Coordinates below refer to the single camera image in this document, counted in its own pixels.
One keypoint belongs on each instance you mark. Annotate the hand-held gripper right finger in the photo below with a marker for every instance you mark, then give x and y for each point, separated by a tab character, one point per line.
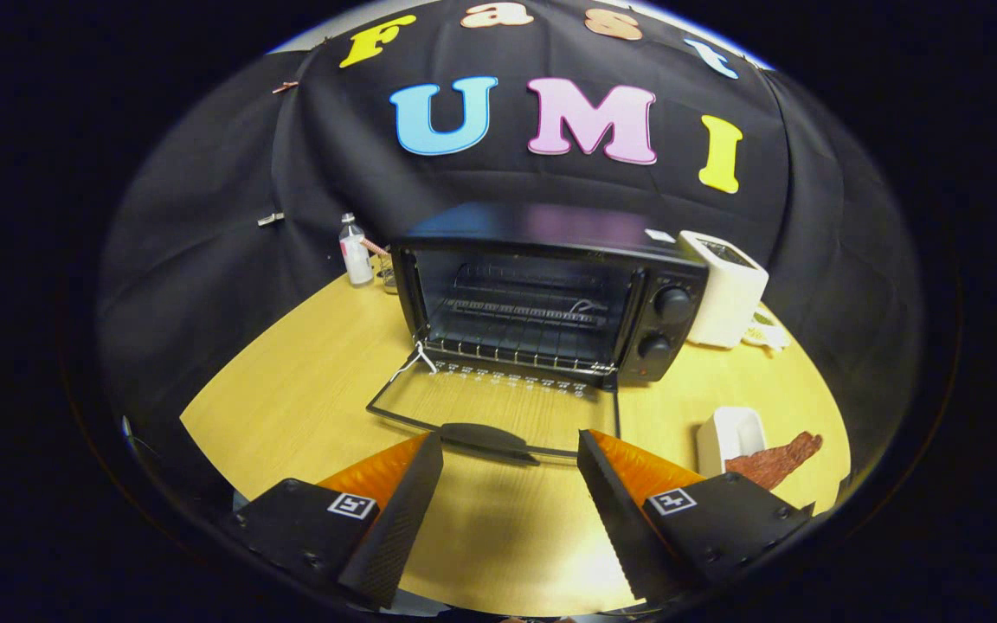
615	510

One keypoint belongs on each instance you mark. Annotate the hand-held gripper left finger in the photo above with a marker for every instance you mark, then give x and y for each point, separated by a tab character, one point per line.
399	519

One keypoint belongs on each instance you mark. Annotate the brown meat slice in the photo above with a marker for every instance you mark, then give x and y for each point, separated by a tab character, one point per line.
780	459

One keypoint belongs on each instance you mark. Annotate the black toaster oven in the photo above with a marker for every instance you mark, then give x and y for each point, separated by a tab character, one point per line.
533	229

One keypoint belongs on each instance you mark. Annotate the white slot toaster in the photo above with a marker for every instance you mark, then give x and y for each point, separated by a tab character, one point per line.
728	294

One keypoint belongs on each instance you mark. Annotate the white ribbed tray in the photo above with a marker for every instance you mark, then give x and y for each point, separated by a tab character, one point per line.
728	428

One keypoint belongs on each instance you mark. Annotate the small white dish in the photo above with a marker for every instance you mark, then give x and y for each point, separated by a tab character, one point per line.
765	333

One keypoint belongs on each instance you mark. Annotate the clear plastic bottle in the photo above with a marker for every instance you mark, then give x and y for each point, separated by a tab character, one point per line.
356	255

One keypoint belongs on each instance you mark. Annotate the silver cloth clip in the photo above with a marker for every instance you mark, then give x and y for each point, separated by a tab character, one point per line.
271	219

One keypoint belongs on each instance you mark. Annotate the black backdrop cloth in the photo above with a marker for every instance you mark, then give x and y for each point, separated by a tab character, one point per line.
204	242

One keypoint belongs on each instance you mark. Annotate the copper cloth clip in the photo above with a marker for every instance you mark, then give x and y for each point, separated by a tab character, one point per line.
285	86

